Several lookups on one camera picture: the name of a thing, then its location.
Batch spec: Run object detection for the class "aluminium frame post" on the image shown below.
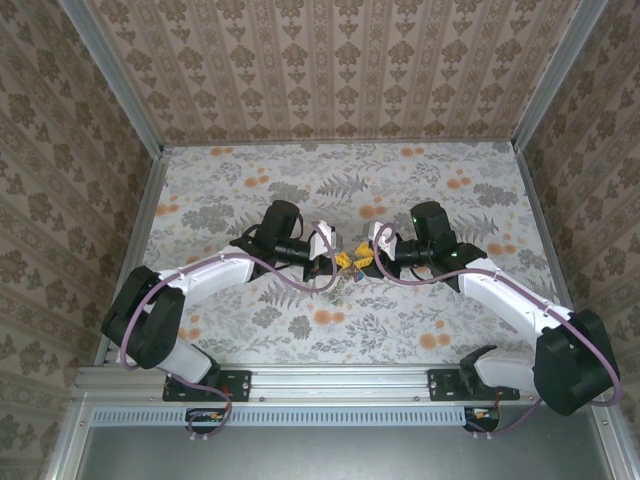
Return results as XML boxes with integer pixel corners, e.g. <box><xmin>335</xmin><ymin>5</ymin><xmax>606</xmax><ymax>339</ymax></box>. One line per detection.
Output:
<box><xmin>57</xmin><ymin>0</ymin><xmax>167</xmax><ymax>154</ymax></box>
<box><xmin>512</xmin><ymin>0</ymin><xmax>611</xmax><ymax>151</ymax></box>

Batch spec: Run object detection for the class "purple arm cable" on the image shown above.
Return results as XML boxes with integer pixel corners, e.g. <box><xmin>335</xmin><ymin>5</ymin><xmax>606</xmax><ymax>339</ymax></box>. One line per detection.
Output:
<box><xmin>119</xmin><ymin>224</ymin><xmax>337</xmax><ymax>442</ymax></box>
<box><xmin>372</xmin><ymin>222</ymin><xmax>624</xmax><ymax>441</ymax></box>

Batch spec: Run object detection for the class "floral patterned table cover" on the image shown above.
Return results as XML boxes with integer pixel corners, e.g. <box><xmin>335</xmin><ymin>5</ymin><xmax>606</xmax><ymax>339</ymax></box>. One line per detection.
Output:
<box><xmin>114</xmin><ymin>142</ymin><xmax>571</xmax><ymax>366</ymax></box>

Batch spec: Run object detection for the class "aluminium front mounting rail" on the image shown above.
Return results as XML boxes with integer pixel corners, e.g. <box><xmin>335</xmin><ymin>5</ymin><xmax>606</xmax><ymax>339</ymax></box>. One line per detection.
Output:
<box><xmin>74</xmin><ymin>364</ymin><xmax>614</xmax><ymax>401</ymax></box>

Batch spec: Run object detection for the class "grey sheet metal panel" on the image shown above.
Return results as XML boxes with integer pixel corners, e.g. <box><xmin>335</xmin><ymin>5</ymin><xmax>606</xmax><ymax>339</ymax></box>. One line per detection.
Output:
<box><xmin>74</xmin><ymin>405</ymin><xmax>624</xmax><ymax>480</ymax></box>

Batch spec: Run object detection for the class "aluminium side table rail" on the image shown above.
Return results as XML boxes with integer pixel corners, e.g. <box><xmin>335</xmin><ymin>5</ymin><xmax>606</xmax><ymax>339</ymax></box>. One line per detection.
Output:
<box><xmin>514</xmin><ymin>142</ymin><xmax>614</xmax><ymax>369</ymax></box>
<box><xmin>94</xmin><ymin>147</ymin><xmax>171</xmax><ymax>369</ymax></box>

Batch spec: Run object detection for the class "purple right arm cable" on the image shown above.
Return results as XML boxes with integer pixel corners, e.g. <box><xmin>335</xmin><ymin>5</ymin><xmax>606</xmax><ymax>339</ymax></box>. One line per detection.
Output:
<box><xmin>372</xmin><ymin>222</ymin><xmax>624</xmax><ymax>441</ymax></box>

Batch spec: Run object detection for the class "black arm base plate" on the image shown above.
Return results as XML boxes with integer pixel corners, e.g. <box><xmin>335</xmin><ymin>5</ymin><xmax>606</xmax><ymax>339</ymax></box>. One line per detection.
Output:
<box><xmin>162</xmin><ymin>368</ymin><xmax>252</xmax><ymax>403</ymax></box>
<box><xmin>427</xmin><ymin>368</ymin><xmax>521</xmax><ymax>403</ymax></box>

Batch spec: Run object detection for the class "aluminium back table rail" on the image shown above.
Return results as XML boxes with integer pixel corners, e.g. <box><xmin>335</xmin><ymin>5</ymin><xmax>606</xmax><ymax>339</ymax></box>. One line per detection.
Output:
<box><xmin>162</xmin><ymin>139</ymin><xmax>519</xmax><ymax>149</ymax></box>

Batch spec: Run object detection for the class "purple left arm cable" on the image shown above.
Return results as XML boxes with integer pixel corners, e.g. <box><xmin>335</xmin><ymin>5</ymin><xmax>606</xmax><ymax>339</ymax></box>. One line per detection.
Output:
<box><xmin>119</xmin><ymin>224</ymin><xmax>337</xmax><ymax>442</ymax></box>

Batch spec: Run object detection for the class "black connector board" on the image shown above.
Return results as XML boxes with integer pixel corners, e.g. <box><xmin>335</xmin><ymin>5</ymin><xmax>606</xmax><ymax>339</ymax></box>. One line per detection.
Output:
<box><xmin>462</xmin><ymin>405</ymin><xmax>502</xmax><ymax>434</ymax></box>
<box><xmin>184</xmin><ymin>407</ymin><xmax>234</xmax><ymax>436</ymax></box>

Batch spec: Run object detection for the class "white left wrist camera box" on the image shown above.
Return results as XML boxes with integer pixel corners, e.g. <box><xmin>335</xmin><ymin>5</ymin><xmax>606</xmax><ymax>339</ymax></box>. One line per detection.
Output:
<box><xmin>308</xmin><ymin>219</ymin><xmax>344</xmax><ymax>261</ymax></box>

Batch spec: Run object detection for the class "grey slotted cable duct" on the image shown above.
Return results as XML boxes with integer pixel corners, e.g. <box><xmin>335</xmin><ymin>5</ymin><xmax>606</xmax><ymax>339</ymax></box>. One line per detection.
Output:
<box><xmin>91</xmin><ymin>404</ymin><xmax>469</xmax><ymax>429</ymax></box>

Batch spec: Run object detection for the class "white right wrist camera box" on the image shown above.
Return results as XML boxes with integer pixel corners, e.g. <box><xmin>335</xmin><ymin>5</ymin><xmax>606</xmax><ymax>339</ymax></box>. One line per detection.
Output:
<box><xmin>367</xmin><ymin>219</ymin><xmax>401</xmax><ymax>261</ymax></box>

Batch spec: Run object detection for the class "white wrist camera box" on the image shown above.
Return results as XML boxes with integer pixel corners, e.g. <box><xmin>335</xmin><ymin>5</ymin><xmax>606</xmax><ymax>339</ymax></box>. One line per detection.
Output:
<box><xmin>308</xmin><ymin>219</ymin><xmax>344</xmax><ymax>261</ymax></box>
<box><xmin>367</xmin><ymin>219</ymin><xmax>401</xmax><ymax>261</ymax></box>

